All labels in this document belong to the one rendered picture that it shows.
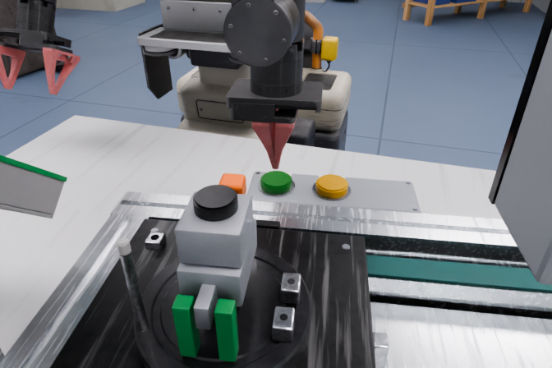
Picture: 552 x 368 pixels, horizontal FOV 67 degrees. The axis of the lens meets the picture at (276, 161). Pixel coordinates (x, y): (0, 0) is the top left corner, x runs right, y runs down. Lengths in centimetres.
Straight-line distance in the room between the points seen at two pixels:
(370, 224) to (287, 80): 18
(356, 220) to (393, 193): 7
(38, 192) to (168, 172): 34
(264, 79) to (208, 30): 53
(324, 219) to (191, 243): 24
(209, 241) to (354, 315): 16
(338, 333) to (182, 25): 77
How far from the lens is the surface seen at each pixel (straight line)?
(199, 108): 106
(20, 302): 61
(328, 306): 38
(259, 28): 35
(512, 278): 49
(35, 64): 450
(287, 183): 52
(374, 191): 54
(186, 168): 78
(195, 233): 27
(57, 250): 66
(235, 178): 33
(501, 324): 48
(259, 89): 45
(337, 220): 49
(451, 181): 79
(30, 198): 46
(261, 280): 37
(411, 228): 49
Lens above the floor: 126
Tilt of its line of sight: 31 degrees down
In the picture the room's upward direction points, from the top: straight up
